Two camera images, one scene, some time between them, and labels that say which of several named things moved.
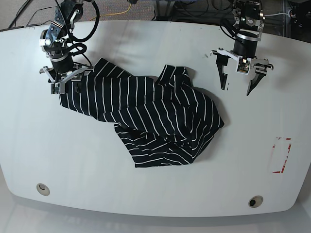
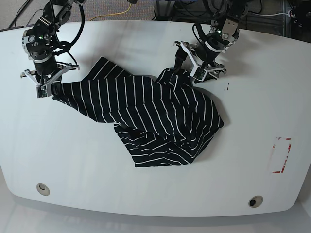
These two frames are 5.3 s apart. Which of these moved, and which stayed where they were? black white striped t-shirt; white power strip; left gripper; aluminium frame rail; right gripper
Moved: right gripper; left gripper
Stayed: white power strip; black white striped t-shirt; aluminium frame rail
